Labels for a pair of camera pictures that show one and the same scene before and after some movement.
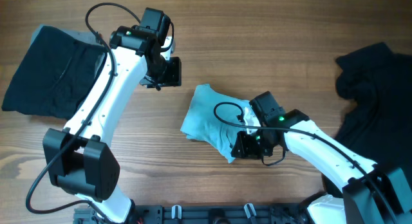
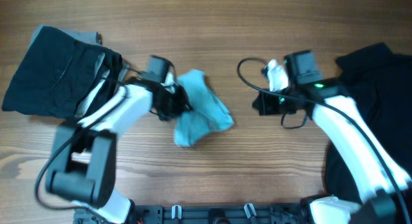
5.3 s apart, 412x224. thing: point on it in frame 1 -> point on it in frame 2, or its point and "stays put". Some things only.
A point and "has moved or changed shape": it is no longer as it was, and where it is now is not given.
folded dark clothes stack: x=57 y=70 stays put
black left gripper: x=174 y=78 -> x=184 y=108
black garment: x=377 y=83 stays put
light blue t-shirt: x=215 y=120 has moved or changed shape
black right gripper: x=244 y=150 -> x=266 y=109
